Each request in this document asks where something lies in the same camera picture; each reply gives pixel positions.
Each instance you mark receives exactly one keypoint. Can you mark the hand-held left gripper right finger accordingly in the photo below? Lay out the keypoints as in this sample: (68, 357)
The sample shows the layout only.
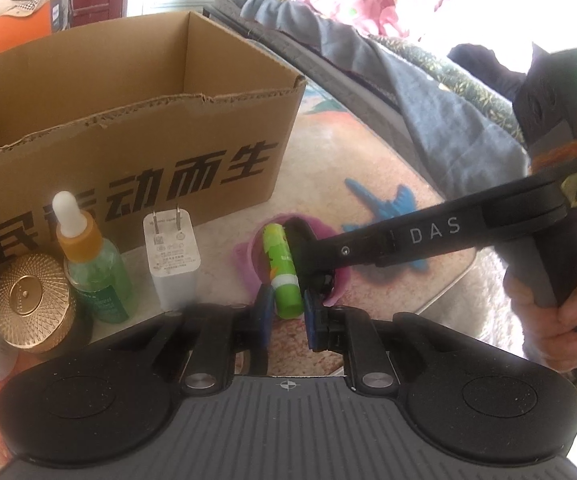
(311, 321)

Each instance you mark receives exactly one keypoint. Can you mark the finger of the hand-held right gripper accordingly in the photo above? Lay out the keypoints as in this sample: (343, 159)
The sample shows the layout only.
(302, 245)

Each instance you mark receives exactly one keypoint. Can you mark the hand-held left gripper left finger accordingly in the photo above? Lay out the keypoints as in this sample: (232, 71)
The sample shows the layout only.
(264, 310)

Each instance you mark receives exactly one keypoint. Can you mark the green lip balm tube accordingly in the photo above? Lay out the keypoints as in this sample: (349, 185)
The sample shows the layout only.
(281, 270)

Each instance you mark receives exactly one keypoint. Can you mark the pink silicone cup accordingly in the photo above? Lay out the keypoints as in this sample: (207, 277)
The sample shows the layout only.
(247, 257)

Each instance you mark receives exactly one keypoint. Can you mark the white charger plug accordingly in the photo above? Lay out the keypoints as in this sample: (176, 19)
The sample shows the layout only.
(171, 265)

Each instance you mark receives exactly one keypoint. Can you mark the green dropper bottle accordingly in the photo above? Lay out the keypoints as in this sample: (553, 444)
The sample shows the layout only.
(96, 270)

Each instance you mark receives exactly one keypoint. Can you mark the brown cardboard box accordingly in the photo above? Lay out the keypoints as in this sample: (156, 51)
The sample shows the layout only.
(118, 125)

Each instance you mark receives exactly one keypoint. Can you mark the gold lid jar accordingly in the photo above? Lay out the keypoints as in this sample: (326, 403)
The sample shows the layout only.
(33, 300)

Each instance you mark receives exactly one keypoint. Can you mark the person's right hand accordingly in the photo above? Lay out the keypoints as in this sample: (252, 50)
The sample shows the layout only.
(568, 340)

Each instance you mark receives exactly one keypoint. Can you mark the dark cloth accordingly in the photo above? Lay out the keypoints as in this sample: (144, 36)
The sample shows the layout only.
(483, 72)

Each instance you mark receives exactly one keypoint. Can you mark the olive patterned quilt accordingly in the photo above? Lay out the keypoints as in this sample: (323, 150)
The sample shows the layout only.
(468, 80)

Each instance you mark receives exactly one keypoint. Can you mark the beach print table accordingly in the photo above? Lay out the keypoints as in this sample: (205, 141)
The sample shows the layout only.
(368, 160)

